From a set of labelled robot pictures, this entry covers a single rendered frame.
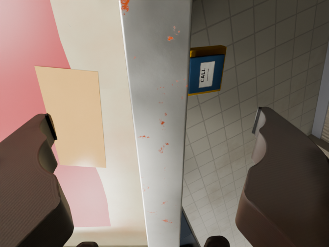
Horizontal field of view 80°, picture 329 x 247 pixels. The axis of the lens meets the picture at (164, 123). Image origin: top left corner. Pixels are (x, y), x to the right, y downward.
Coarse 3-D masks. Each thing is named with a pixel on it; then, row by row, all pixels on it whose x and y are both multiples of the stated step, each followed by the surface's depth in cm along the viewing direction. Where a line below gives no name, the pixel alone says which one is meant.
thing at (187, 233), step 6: (186, 216) 64; (186, 222) 52; (186, 228) 50; (180, 234) 50; (186, 234) 49; (192, 234) 50; (180, 240) 49; (186, 240) 50; (192, 240) 51; (192, 246) 53; (198, 246) 54
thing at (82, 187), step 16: (0, 96) 17; (16, 96) 17; (32, 96) 17; (0, 112) 17; (16, 112) 17; (32, 112) 17; (0, 128) 18; (16, 128) 18; (64, 176) 22; (80, 176) 22; (96, 176) 22; (64, 192) 23; (80, 192) 23; (96, 192) 23; (80, 208) 25; (96, 208) 25; (80, 224) 27; (96, 224) 27
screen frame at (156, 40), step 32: (128, 0) 10; (160, 0) 10; (192, 0) 10; (128, 32) 11; (160, 32) 11; (128, 64) 12; (160, 64) 12; (160, 96) 13; (160, 128) 14; (160, 160) 16; (160, 192) 18; (160, 224) 21
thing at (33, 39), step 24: (0, 0) 13; (24, 0) 13; (48, 0) 13; (0, 24) 14; (24, 24) 14; (48, 24) 14; (0, 48) 14; (24, 48) 14; (48, 48) 14; (0, 72) 15; (24, 72) 15
